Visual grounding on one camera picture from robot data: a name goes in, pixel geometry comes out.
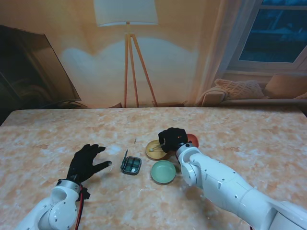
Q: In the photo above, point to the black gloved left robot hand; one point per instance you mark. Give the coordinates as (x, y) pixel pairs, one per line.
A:
(84, 163)

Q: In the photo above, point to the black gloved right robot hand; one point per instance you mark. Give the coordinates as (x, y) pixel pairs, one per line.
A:
(173, 137)

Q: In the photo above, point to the metal tweezers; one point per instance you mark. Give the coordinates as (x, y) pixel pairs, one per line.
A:
(158, 147)

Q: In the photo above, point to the dark pill box blue lid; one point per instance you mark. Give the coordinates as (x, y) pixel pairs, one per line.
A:
(132, 165)

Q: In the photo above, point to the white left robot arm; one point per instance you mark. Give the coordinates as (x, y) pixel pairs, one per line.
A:
(57, 208)

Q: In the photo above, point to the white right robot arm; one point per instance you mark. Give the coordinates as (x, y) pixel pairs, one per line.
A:
(216, 182)

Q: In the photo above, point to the red-orange bowl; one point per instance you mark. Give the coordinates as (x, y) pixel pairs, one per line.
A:
(193, 140)

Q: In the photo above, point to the yellow round dish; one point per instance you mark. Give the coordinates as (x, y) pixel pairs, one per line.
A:
(156, 155)

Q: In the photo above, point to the green round dish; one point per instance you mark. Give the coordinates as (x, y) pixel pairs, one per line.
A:
(163, 173)

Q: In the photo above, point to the beige sofa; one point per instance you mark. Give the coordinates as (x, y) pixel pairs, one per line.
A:
(213, 95)

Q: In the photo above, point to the cream knit cushion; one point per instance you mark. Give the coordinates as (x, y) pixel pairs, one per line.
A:
(239, 88)

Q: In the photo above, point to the sheer cream curtain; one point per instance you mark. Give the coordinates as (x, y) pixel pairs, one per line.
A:
(216, 48)

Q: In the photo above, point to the dark flat television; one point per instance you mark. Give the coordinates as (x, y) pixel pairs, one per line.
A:
(24, 72)

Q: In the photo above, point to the plain orange cushion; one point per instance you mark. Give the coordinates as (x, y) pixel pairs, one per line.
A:
(285, 85)

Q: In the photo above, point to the white tripod floor lamp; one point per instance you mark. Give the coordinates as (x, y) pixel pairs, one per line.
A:
(126, 12)

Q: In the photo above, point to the white framed window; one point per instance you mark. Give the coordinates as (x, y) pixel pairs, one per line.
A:
(275, 36)

